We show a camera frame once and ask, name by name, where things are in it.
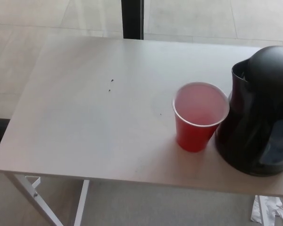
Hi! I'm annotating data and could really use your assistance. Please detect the white crumpled paper scrap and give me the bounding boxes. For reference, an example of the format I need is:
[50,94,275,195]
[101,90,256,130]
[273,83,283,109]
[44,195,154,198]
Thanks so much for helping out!
[250,194,283,226]

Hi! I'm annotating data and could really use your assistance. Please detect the white metal table frame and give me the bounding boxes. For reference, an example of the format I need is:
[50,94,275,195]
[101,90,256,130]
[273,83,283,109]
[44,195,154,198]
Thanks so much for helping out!
[5,174,90,226]

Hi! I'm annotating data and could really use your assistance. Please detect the black vertical post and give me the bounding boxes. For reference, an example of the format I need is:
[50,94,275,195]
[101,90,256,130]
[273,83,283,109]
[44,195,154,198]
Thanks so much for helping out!
[121,0,145,40]

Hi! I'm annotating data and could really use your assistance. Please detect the white metal table leg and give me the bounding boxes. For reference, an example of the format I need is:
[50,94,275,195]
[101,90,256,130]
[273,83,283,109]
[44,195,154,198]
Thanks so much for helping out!
[257,195,269,226]

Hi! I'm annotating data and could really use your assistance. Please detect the red plastic cup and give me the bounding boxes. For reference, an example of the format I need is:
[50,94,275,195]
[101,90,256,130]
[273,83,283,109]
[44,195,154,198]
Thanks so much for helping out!
[171,81,230,153]

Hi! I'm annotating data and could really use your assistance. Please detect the black electric kettle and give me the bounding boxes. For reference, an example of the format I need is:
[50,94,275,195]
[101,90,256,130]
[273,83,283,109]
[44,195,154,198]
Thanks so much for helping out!
[214,45,283,177]

